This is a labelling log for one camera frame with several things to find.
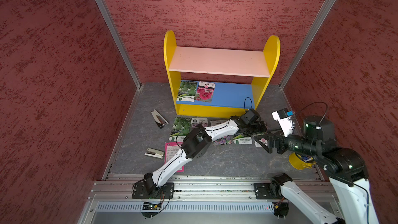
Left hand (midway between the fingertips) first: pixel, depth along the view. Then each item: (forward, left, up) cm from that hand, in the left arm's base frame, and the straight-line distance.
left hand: (261, 134), depth 89 cm
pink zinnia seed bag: (-2, +21, -5) cm, 21 cm away
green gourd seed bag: (-2, +12, -4) cm, 12 cm away
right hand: (-15, +12, +26) cm, 32 cm away
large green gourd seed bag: (+7, +49, -4) cm, 49 cm away
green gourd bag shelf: (+25, +45, +10) cm, 53 cm away
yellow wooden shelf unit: (+33, +25, +10) cm, 43 cm away
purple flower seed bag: (+11, +35, -4) cm, 37 cm away
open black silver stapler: (+9, +63, -2) cm, 63 cm away
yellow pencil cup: (-25, +2, +31) cm, 40 cm away
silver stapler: (-11, +61, -2) cm, 62 cm away
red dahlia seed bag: (+24, +34, +10) cm, 43 cm away
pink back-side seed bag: (-9, +53, -2) cm, 54 cm away
